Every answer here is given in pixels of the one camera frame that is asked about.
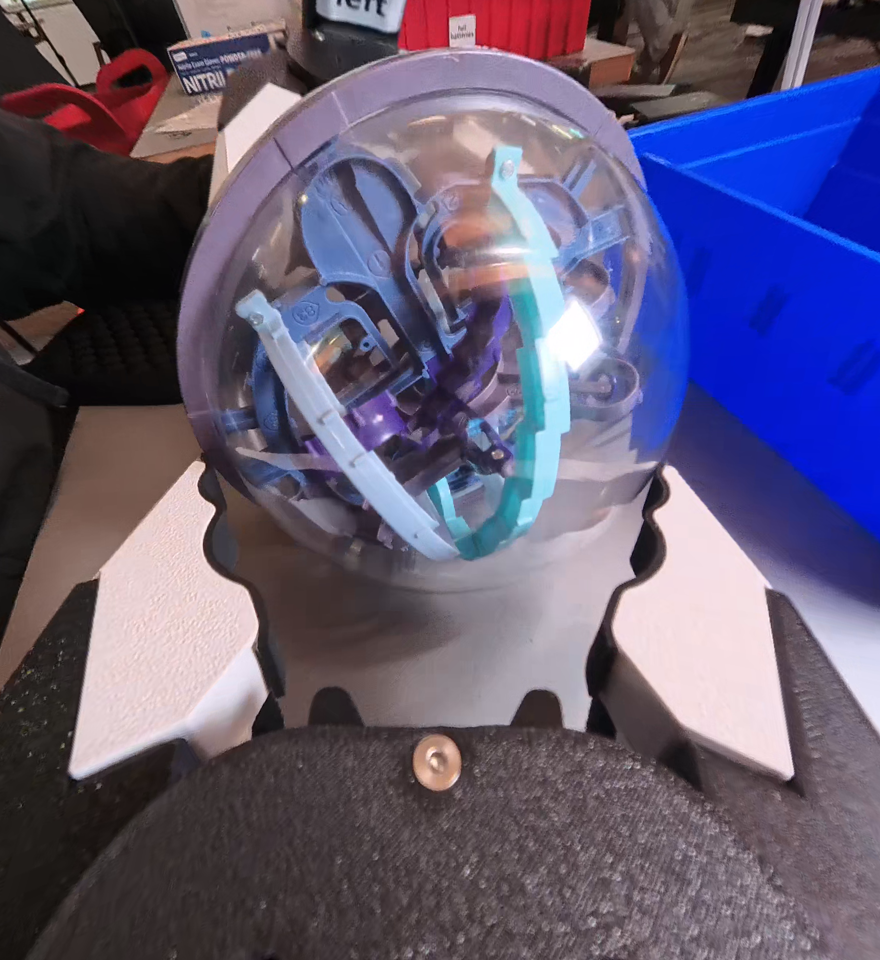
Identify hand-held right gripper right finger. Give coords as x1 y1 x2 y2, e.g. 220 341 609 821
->
589 467 796 784

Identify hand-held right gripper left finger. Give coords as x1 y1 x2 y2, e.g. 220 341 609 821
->
70 461 286 781

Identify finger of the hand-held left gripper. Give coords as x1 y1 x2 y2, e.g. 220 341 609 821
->
208 81 304 205

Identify clear plastic maze ball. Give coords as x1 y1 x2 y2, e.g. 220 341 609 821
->
178 50 693 595

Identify blue white glove box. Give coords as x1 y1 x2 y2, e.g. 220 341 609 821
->
169 27 292 100

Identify red plastic bin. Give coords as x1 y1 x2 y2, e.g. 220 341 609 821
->
397 0 595 63

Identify black mesh cushion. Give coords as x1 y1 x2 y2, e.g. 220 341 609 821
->
26 297 189 411

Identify blue plastic bin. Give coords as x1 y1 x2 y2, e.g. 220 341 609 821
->
626 63 880 573

